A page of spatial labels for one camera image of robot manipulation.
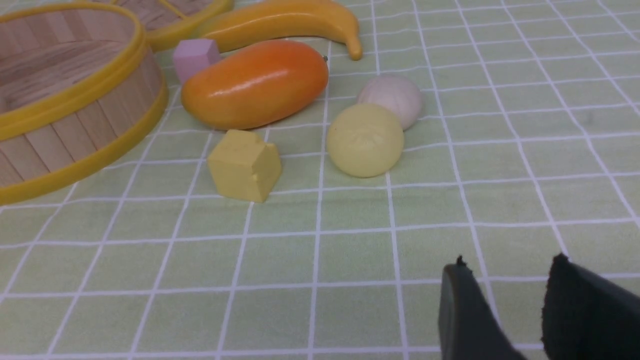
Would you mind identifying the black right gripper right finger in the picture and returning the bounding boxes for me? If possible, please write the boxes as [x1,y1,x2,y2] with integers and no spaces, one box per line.
[541,253,640,360]

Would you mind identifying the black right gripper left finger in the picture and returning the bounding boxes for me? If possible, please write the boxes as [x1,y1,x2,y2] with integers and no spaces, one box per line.
[438,255,525,360]

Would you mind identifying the yellow bun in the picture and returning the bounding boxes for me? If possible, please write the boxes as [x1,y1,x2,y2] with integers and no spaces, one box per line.
[326,103,405,178]

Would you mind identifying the white bun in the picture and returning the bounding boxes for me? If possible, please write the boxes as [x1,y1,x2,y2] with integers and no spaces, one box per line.
[356,74,425,131]

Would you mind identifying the bamboo steamer lid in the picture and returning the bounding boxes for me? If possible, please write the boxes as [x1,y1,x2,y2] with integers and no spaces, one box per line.
[105,0,235,53]

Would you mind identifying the bamboo steamer tray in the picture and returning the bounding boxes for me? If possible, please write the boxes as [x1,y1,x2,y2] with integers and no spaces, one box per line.
[0,1,169,205]

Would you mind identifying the green checkered tablecloth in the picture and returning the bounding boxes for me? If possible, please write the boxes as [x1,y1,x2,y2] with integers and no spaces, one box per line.
[1,0,640,360]

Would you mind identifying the yellow foam cube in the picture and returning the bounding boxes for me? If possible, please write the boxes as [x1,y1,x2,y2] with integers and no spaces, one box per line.
[206,129,282,203]

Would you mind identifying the orange toy mango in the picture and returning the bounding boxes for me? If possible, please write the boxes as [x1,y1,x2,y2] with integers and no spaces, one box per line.
[181,39,329,130]

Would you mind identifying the yellow toy banana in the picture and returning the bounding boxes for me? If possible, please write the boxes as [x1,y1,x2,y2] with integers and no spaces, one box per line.
[192,0,363,61]

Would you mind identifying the pink foam cube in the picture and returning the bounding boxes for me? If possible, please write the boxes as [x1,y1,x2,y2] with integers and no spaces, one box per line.
[173,38,222,84]

